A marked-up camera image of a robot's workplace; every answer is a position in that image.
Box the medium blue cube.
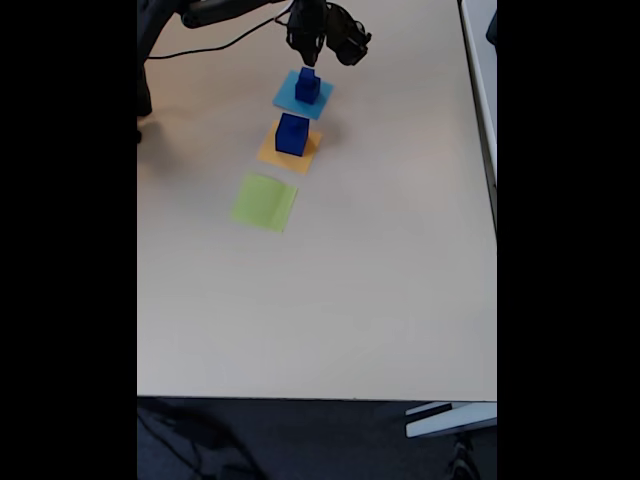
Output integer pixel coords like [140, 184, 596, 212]
[294, 74, 322, 106]

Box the blue paper square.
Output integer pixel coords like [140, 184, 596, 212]
[272, 69, 335, 121]

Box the orange paper square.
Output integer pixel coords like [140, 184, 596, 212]
[256, 118, 322, 176]

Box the green paper square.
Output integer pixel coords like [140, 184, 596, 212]
[228, 172, 299, 235]

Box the large blue cube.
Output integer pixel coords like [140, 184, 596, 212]
[274, 112, 309, 158]

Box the white side table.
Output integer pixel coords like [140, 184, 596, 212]
[457, 0, 498, 241]

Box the white table foot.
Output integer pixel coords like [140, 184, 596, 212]
[404, 401, 498, 439]

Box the black camera box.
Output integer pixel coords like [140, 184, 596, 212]
[324, 3, 373, 68]

